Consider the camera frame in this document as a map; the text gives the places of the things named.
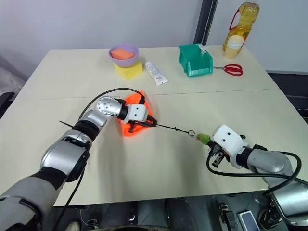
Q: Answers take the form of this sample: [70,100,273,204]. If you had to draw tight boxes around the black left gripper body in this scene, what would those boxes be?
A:
[143,115,158,125]

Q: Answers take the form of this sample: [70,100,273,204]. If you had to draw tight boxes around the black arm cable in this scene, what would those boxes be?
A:
[206,150,308,197]
[54,88,147,231]

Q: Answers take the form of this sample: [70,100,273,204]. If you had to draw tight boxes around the grey crumpled sheet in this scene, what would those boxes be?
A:
[0,54,27,95]

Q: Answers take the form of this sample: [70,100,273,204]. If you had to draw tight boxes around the yellow sponge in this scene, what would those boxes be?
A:
[114,61,143,80]

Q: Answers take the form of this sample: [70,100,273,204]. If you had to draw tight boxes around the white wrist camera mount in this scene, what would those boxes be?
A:
[127,104,148,124]
[211,124,248,168]

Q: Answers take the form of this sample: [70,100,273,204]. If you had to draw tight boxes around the black cable tie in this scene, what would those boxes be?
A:
[59,121,77,129]

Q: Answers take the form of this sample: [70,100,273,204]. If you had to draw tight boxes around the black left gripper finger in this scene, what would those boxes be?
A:
[137,121,158,128]
[128,121,141,134]

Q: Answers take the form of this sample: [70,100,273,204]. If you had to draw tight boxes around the black clamp bracket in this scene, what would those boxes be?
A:
[217,202,238,230]

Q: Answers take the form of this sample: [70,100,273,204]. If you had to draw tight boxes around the red handled scissors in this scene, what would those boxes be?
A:
[212,63,244,77]

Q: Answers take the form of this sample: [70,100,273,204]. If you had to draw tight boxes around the white plastic cup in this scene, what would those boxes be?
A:
[228,35,243,49]

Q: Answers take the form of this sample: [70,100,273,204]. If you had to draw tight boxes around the yellow cooking oil bottle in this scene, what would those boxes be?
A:
[222,1,261,53]

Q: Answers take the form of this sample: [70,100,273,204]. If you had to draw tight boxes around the black chair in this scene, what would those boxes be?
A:
[0,91,15,120]

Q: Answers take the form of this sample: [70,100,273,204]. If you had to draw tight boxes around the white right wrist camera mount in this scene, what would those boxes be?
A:
[211,124,248,168]

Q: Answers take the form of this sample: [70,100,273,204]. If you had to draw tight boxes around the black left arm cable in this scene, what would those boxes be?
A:
[54,88,147,231]

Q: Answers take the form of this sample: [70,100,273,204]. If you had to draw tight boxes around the small green and red pendant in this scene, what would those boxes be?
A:
[196,133,214,146]

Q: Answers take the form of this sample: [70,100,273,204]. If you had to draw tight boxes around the white device with blue screen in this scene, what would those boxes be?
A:
[237,210,259,231]

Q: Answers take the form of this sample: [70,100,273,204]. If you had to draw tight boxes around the orange sponge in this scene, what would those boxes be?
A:
[111,47,136,60]

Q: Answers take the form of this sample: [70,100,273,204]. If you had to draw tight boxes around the dark vertical post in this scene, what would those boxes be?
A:
[194,0,218,46]

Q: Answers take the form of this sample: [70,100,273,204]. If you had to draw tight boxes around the white printed tube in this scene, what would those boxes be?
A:
[144,61,169,87]

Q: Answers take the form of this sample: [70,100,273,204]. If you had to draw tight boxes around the orange cloth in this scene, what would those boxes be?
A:
[119,90,158,137]

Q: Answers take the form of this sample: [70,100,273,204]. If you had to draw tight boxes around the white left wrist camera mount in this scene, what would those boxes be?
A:
[127,104,148,124]

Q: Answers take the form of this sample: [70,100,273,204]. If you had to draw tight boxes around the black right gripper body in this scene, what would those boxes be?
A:
[209,144,228,168]

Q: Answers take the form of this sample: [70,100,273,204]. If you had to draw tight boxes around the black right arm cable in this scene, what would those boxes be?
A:
[206,150,308,197]

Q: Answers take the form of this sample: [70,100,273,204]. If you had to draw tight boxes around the cream paper cup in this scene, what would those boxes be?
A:
[223,40,244,60]

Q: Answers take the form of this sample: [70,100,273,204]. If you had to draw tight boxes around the purple bowl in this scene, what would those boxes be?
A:
[108,43,140,68]

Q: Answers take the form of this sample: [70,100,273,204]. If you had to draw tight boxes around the green plastic bin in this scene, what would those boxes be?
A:
[178,44,214,78]

